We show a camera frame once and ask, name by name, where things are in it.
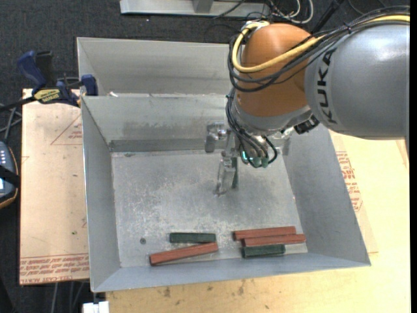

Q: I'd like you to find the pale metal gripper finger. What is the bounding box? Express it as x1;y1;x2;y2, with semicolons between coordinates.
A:
230;161;240;190
214;161;231;197

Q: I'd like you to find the grey metal bin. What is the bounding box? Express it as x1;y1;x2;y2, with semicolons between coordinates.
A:
76;37;372;293

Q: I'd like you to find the red-brown flat block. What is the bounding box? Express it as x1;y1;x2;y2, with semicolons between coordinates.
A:
240;233;308;248
149;242;220;267
232;226;298;241

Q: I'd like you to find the dark green flat block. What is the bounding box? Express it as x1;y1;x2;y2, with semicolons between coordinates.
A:
169;232;217;245
240;243;287;259

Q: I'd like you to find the brown cardboard board red print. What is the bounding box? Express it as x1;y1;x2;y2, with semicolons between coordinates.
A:
19;88;381;286

